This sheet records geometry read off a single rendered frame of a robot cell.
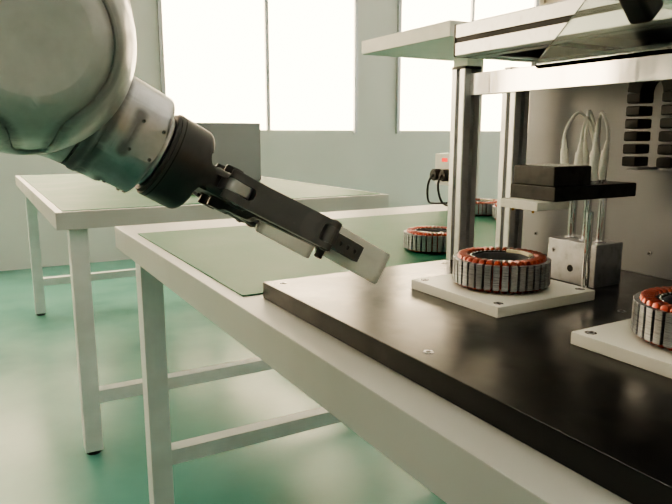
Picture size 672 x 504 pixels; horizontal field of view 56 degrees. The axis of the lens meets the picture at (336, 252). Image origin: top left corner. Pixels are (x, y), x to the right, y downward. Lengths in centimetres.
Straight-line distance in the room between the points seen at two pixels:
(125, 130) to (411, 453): 33
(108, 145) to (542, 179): 49
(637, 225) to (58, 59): 80
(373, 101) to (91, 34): 571
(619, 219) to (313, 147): 482
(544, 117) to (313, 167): 469
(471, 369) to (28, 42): 39
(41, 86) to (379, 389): 35
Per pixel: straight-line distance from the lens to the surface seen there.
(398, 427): 51
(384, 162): 606
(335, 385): 59
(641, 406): 50
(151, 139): 51
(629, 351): 58
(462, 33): 98
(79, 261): 195
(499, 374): 52
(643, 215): 95
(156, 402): 159
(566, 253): 86
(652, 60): 76
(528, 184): 79
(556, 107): 104
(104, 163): 51
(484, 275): 72
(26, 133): 33
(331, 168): 576
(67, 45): 31
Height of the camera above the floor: 96
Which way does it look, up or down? 10 degrees down
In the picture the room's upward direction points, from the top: straight up
